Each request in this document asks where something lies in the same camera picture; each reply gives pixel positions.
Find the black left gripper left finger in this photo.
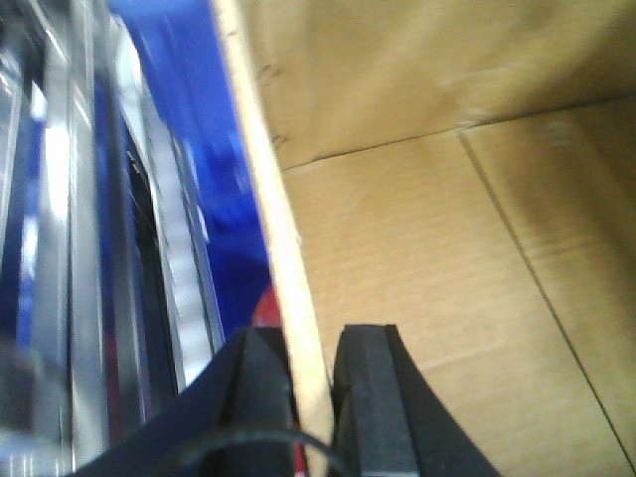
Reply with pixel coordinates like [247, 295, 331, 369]
[77, 327, 296, 476]

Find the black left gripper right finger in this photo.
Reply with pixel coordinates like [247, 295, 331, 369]
[333, 325, 499, 476]

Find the brown cardboard carton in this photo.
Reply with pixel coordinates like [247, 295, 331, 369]
[212, 1, 635, 476]

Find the blue plastic bin centre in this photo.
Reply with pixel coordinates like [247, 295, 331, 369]
[108, 1, 271, 334]

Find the thin black cable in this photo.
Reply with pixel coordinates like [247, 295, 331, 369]
[200, 429, 352, 477]

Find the stainless steel shelf rail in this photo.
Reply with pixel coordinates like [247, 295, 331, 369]
[1, 1, 224, 476]

